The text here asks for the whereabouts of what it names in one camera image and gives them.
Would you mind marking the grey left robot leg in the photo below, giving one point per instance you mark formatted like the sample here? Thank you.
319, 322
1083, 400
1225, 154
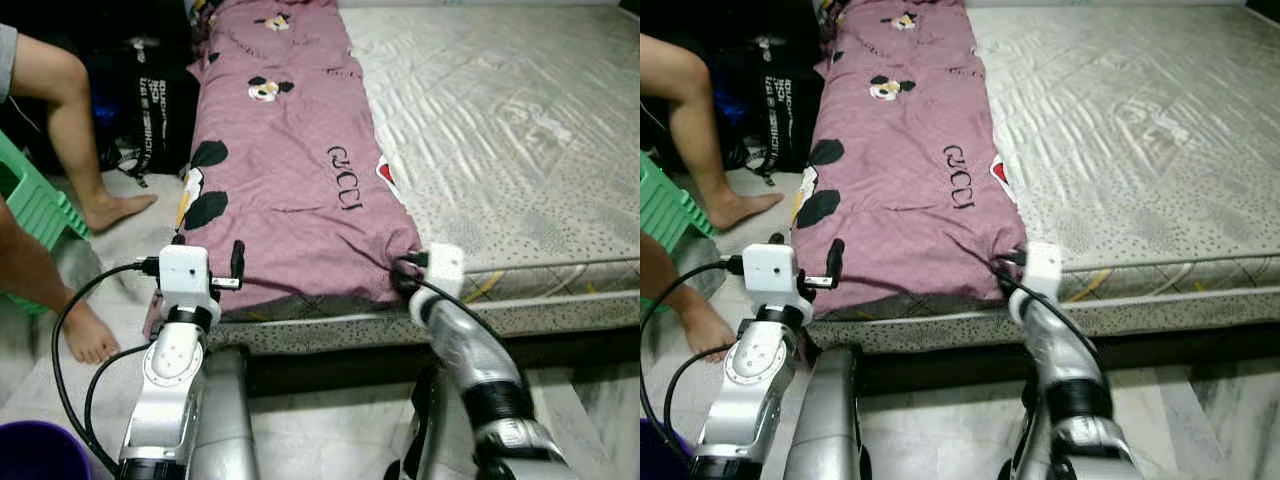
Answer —
225, 420
828, 420

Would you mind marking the purple plastic waste bin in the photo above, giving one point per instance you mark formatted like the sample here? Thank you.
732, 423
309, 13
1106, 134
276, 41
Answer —
660, 455
40, 455

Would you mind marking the black bag with white print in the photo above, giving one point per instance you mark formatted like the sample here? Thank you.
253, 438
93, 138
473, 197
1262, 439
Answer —
150, 110
785, 110

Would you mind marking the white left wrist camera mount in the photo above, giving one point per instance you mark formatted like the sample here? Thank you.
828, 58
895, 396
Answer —
185, 272
772, 272

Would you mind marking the grey right robot leg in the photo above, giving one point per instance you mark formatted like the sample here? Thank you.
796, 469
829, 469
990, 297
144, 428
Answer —
435, 440
1030, 445

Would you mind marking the person in grey shorts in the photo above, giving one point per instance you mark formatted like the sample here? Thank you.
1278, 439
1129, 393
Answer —
700, 130
75, 130

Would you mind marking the pink cartoon print blanket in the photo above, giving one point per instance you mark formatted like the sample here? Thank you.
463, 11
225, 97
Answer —
290, 180
910, 180

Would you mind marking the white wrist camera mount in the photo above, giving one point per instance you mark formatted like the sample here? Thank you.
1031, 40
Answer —
445, 268
185, 272
1042, 268
772, 272

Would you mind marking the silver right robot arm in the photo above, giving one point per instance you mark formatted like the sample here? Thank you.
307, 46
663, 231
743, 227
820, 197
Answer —
480, 360
1065, 360

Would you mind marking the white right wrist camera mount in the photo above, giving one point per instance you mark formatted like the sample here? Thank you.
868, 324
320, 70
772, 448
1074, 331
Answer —
1042, 268
445, 268

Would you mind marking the grey robot leg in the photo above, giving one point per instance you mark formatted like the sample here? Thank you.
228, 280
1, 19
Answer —
828, 420
435, 440
1030, 445
225, 420

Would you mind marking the green plastic stool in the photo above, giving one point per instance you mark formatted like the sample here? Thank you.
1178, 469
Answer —
665, 210
35, 205

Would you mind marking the white quilted mattress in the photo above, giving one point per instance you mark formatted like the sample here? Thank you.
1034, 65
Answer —
1140, 130
520, 130

